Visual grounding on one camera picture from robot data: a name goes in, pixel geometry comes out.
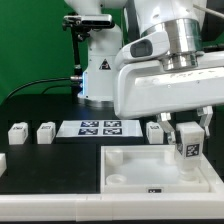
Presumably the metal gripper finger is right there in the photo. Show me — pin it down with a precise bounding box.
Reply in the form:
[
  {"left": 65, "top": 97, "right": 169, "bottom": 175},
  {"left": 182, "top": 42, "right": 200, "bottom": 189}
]
[
  {"left": 156, "top": 112, "right": 176, "bottom": 145},
  {"left": 197, "top": 106, "right": 213, "bottom": 138}
]

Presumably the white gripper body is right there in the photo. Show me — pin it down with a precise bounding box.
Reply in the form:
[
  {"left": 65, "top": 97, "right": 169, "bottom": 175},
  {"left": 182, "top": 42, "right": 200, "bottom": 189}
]
[{"left": 114, "top": 51, "right": 224, "bottom": 119}]

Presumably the white square tabletop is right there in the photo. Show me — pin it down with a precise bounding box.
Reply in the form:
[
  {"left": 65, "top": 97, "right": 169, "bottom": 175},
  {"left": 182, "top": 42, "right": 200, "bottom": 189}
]
[{"left": 100, "top": 145, "right": 210, "bottom": 194}]

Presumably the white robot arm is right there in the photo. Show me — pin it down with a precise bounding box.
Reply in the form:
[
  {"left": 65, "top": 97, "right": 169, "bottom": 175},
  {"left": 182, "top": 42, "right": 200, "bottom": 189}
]
[{"left": 63, "top": 0, "right": 224, "bottom": 143}]

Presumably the white marker sheet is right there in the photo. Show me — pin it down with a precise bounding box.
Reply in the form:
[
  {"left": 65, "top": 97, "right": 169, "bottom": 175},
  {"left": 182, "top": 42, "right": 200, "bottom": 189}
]
[{"left": 56, "top": 120, "right": 143, "bottom": 138}]

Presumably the white L-shaped fence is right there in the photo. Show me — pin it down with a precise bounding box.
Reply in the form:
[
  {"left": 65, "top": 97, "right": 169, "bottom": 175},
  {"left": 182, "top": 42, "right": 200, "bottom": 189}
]
[{"left": 0, "top": 158, "right": 224, "bottom": 222}]

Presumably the white block left edge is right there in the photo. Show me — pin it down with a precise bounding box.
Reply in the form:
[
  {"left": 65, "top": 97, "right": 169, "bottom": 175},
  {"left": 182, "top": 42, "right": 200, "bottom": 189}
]
[{"left": 0, "top": 153, "right": 7, "bottom": 177}]

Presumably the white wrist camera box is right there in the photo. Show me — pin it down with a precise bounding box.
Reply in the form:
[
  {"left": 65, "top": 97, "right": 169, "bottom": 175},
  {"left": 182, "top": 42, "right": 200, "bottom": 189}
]
[{"left": 115, "top": 31, "right": 170, "bottom": 69}]

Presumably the black cable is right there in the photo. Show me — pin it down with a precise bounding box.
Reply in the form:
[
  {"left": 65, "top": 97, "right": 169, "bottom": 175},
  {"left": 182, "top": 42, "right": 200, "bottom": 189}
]
[{"left": 0, "top": 76, "right": 73, "bottom": 104}]

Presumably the black camera on stand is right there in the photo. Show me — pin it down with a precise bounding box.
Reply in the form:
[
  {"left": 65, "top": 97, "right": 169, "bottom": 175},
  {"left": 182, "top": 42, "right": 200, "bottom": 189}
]
[{"left": 62, "top": 13, "right": 115, "bottom": 104}]

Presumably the grey cable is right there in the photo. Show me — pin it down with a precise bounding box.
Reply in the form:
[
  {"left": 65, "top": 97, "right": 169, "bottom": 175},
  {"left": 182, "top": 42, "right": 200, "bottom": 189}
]
[{"left": 193, "top": 3, "right": 224, "bottom": 19}]

